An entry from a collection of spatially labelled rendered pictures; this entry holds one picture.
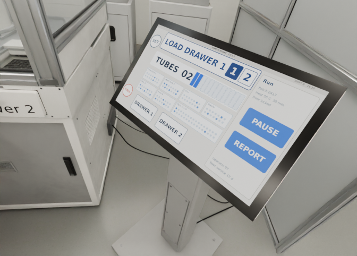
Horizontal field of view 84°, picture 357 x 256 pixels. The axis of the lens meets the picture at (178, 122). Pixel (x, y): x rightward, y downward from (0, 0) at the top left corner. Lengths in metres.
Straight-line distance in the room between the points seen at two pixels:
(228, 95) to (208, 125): 0.08
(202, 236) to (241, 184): 1.00
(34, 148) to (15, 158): 0.13
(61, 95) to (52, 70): 0.10
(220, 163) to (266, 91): 0.19
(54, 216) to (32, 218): 0.13
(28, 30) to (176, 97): 0.48
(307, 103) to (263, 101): 0.08
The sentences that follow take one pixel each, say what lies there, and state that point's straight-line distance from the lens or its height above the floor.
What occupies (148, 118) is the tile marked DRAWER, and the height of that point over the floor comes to 0.99.
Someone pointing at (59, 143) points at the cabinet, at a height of 0.64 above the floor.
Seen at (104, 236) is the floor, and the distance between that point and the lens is 1.46.
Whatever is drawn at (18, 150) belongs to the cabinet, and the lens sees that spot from 1.17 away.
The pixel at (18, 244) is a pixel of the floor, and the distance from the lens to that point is 1.61.
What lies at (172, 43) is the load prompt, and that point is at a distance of 0.60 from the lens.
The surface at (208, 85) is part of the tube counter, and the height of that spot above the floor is 1.11.
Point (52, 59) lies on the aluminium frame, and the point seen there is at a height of 1.05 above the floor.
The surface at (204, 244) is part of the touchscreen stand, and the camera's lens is 1.41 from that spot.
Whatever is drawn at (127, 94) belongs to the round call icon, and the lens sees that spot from 0.63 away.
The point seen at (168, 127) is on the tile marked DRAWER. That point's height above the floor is 1.00.
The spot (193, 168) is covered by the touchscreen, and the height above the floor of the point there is 0.97.
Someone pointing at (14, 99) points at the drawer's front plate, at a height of 0.90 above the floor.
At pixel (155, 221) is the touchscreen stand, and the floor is 0.04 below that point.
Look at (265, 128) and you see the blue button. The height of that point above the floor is 1.09.
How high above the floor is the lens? 1.35
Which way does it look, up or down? 40 degrees down
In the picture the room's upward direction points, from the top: 8 degrees clockwise
